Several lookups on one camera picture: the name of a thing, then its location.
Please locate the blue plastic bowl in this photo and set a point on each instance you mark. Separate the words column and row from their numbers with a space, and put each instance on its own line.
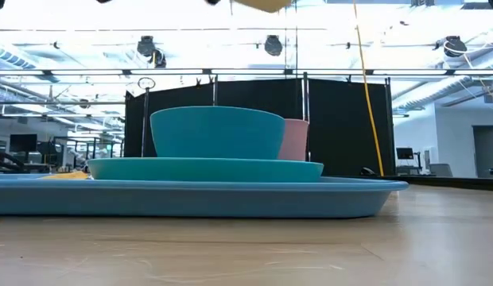
column 216, row 133

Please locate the pink plastic cup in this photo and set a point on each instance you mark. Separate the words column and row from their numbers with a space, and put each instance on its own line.
column 296, row 139

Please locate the teal plastic plate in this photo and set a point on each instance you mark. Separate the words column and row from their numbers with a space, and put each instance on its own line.
column 206, row 170

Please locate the blue plastic tray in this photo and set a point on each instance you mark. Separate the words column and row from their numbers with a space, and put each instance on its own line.
column 191, row 198

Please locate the yellow cloth napkin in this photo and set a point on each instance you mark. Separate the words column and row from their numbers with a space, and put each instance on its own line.
column 67, row 175

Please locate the black partition screen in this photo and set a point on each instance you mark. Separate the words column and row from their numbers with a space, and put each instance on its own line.
column 342, row 127

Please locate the black computer monitor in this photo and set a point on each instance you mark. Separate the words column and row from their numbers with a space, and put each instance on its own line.
column 404, row 153
column 23, row 143

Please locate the dark grey door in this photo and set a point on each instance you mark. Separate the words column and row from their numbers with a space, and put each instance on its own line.
column 487, row 153

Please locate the long ceiling light rail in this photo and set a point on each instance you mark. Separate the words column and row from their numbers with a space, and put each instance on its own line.
column 171, row 72

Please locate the grey ceiling duct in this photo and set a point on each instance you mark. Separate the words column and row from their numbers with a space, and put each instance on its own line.
column 12, row 59
column 425, row 95

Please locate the black aluminium rig frame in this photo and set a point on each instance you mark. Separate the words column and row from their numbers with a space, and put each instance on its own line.
column 449, row 182

